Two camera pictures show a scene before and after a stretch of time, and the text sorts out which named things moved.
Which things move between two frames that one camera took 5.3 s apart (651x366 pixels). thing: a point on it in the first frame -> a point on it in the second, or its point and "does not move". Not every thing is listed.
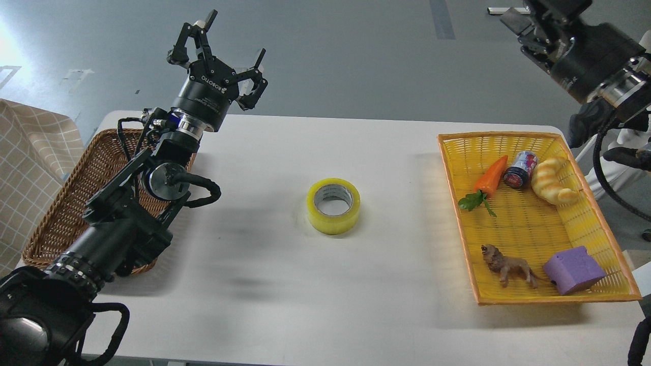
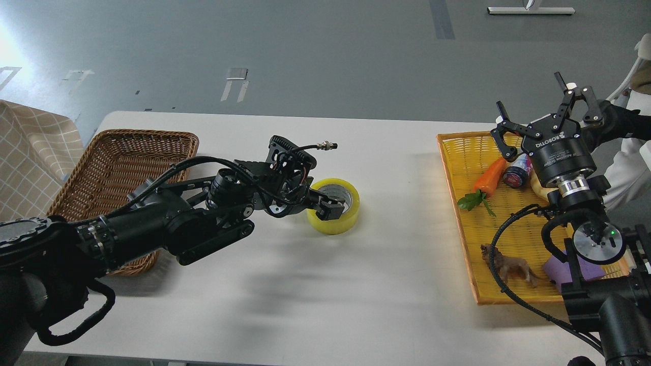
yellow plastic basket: x=533 y=232 does not move
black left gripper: x=204 y=98 -> x=285 y=190
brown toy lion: x=508 y=267 does not move
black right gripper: x=580 y=65 -> x=556 y=143
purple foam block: x=572 y=270 does not move
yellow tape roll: x=334 y=225 does not move
